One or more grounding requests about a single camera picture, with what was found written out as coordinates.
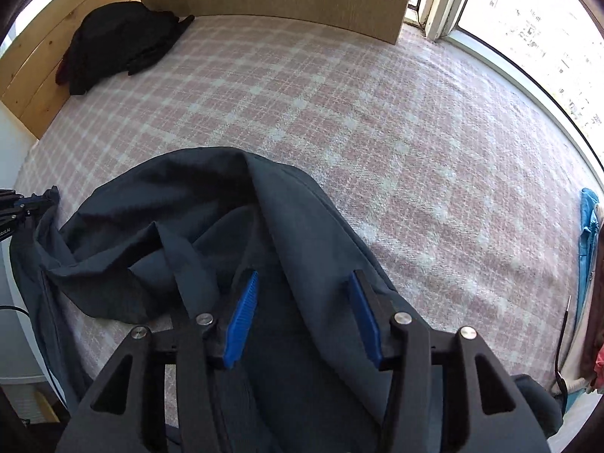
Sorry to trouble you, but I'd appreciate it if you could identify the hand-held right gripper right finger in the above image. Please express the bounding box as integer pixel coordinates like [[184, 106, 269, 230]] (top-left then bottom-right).
[[348, 270, 550, 453]]

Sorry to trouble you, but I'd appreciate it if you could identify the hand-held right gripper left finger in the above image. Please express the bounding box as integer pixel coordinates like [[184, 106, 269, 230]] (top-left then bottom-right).
[[55, 271, 260, 453]]

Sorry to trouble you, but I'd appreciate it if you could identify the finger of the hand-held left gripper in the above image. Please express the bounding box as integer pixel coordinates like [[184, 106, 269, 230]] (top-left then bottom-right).
[[14, 190, 58, 218]]

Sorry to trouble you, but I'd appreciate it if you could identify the navy blue garment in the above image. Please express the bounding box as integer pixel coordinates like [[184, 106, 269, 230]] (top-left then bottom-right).
[[9, 147, 564, 453]]

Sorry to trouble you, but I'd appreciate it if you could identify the black clothes pile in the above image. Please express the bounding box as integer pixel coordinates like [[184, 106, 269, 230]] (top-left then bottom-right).
[[55, 1, 195, 96]]

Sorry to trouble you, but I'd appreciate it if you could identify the pile of mixed clothes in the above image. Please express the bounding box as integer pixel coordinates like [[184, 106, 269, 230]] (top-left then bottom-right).
[[561, 205, 604, 394]]

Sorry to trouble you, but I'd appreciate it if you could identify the wooden plank side panel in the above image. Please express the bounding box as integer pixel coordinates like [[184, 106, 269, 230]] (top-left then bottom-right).
[[0, 0, 142, 140]]

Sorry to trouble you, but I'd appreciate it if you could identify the pink plaid blanket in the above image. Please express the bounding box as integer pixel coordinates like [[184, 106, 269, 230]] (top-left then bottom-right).
[[12, 12, 604, 439]]

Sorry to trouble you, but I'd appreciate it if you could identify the light blue garment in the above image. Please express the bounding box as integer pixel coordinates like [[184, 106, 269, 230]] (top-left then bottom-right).
[[579, 188, 601, 303]]

